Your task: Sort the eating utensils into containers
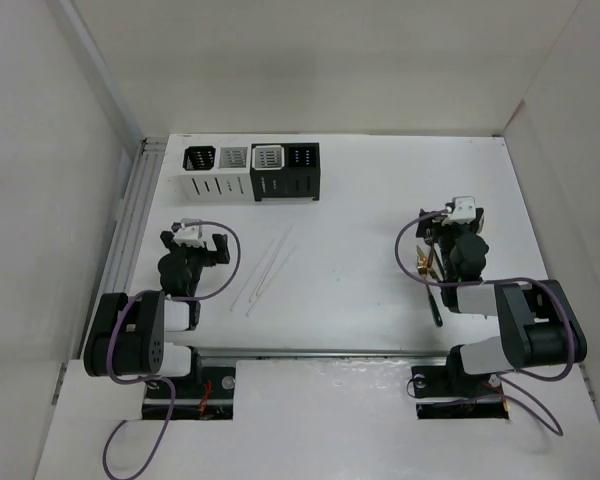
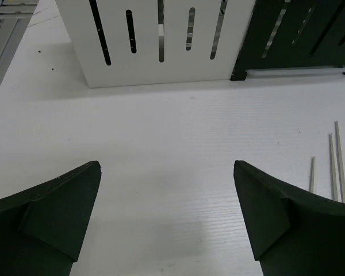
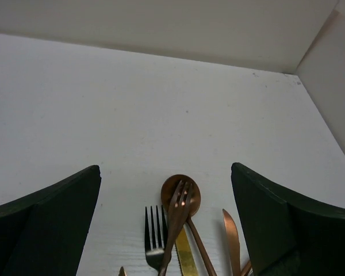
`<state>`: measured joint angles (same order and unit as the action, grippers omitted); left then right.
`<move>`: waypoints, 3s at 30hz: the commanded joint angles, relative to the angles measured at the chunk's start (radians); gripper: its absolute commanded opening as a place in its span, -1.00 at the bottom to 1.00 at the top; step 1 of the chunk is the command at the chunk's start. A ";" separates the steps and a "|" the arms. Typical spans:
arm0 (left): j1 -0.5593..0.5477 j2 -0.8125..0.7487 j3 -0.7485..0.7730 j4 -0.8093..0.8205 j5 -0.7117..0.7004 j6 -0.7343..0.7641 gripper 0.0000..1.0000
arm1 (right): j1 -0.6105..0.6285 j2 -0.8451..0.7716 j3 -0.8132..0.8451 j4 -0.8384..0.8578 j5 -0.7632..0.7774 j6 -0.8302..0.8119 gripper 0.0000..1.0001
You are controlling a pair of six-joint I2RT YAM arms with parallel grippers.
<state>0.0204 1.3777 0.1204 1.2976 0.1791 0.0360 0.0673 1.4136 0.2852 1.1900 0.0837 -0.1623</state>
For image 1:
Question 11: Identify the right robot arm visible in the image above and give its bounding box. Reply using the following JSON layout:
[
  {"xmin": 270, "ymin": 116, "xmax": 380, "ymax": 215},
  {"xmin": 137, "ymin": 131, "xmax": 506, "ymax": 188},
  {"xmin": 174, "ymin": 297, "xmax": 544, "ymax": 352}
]
[{"xmin": 412, "ymin": 197, "xmax": 588, "ymax": 398}]

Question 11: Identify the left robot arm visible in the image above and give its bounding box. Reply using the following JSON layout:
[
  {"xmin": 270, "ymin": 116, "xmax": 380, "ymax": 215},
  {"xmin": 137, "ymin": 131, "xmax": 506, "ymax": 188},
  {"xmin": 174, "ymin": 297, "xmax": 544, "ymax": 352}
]
[{"xmin": 83, "ymin": 226, "xmax": 230, "ymax": 397}]

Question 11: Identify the white utensil holder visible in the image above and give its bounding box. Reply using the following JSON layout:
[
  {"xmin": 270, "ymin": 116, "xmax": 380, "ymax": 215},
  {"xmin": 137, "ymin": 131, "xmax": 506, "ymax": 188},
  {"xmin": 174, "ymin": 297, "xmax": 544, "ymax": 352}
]
[{"xmin": 179, "ymin": 146, "xmax": 254, "ymax": 203}]

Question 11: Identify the black insert cup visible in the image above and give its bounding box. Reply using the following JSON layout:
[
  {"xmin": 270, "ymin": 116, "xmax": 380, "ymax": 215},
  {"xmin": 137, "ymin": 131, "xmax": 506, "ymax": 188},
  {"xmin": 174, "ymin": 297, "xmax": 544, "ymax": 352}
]
[{"xmin": 182, "ymin": 145, "xmax": 216, "ymax": 171}]

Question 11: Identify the black utensil holder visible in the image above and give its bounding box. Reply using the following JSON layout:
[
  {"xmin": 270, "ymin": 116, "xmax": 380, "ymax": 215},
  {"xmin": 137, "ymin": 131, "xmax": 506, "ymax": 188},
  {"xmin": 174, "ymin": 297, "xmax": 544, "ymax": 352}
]
[{"xmin": 250, "ymin": 142, "xmax": 321, "ymax": 202}]

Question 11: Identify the white insert cup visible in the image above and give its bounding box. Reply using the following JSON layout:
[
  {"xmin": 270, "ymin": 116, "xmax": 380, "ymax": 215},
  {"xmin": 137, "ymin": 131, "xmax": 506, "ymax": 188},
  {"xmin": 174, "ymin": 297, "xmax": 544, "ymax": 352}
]
[{"xmin": 251, "ymin": 145, "xmax": 285, "ymax": 171}]

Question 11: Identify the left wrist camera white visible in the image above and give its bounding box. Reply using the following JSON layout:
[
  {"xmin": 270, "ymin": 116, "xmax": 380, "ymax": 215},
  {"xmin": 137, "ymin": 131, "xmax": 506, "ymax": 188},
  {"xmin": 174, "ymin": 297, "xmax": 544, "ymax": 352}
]
[{"xmin": 171, "ymin": 219, "xmax": 205, "ymax": 248}]

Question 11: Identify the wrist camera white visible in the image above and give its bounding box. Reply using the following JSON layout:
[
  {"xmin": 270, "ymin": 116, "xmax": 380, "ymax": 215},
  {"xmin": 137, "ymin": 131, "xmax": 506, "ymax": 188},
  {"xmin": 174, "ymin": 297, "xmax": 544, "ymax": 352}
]
[
  {"xmin": 442, "ymin": 196, "xmax": 484, "ymax": 225},
  {"xmin": 171, "ymin": 219, "xmax": 205, "ymax": 248}
]

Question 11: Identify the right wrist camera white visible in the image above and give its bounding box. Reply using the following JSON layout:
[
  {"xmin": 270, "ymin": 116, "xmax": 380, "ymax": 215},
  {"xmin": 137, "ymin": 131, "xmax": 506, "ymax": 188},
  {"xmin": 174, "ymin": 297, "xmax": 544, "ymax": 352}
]
[{"xmin": 442, "ymin": 196, "xmax": 484, "ymax": 225}]

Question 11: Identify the aluminium rail left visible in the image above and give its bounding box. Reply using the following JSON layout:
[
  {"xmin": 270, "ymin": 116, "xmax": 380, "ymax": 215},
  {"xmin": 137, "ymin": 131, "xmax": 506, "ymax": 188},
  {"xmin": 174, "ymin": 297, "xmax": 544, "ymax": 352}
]
[{"xmin": 75, "ymin": 137, "xmax": 168, "ymax": 358}]

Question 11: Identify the aluminium rail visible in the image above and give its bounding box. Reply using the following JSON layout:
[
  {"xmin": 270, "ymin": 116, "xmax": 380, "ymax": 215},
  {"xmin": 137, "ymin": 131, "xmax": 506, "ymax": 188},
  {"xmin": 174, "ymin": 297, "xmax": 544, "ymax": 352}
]
[
  {"xmin": 75, "ymin": 137, "xmax": 168, "ymax": 358},
  {"xmin": 198, "ymin": 348, "xmax": 447, "ymax": 360}
]

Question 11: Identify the aluminium rail front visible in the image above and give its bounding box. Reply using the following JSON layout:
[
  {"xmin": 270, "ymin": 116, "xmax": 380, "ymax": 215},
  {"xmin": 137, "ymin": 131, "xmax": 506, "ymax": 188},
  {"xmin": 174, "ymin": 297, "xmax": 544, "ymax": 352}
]
[{"xmin": 198, "ymin": 348, "xmax": 447, "ymax": 360}]

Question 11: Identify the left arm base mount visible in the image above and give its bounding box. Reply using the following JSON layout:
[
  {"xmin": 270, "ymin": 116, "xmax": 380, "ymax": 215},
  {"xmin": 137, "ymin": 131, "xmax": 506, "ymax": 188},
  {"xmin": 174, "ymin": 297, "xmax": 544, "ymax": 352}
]
[{"xmin": 141, "ymin": 358, "xmax": 236, "ymax": 421}]

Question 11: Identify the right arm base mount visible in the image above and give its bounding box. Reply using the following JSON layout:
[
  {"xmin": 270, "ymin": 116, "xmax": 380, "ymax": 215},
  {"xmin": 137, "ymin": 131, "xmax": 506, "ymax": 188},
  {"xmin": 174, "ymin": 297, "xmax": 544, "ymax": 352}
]
[{"xmin": 410, "ymin": 365, "xmax": 509, "ymax": 420}]

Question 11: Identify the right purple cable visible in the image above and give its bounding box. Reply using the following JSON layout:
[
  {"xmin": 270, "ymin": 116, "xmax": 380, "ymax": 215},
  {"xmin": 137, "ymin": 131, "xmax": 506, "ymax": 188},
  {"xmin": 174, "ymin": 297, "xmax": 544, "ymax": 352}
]
[{"xmin": 394, "ymin": 209, "xmax": 577, "ymax": 437}]

